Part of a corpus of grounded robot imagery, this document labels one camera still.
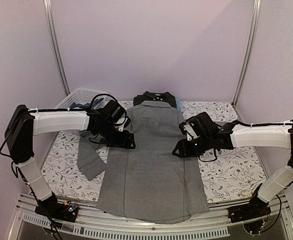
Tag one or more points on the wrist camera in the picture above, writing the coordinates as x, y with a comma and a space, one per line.
122, 123
187, 130

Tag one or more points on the blue checked shirt in basket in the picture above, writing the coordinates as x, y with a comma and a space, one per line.
96, 103

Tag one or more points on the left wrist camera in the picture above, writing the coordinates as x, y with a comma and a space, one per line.
122, 123

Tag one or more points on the grey long sleeve shirt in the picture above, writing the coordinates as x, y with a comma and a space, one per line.
147, 183

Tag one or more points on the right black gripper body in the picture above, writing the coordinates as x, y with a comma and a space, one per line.
203, 145

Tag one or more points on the folded black striped shirt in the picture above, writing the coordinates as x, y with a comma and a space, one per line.
166, 97

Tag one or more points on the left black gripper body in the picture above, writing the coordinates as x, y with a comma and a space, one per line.
114, 139

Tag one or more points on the right aluminium frame post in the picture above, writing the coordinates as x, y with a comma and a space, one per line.
254, 23

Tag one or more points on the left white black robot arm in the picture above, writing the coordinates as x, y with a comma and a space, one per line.
109, 122

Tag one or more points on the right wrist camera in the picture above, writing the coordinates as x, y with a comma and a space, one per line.
187, 130

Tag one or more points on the left aluminium frame post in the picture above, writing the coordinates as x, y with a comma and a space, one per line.
48, 10

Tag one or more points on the folded light blue shirt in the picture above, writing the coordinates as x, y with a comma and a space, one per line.
178, 105

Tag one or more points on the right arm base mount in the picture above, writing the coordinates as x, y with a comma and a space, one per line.
255, 208

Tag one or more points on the aluminium frame post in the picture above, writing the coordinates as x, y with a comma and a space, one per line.
48, 10
254, 23

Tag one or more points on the aluminium front rail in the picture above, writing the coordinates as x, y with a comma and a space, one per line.
94, 224

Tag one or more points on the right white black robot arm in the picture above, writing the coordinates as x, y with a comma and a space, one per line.
203, 134

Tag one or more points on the white plastic laundry basket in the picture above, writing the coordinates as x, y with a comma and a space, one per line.
78, 96

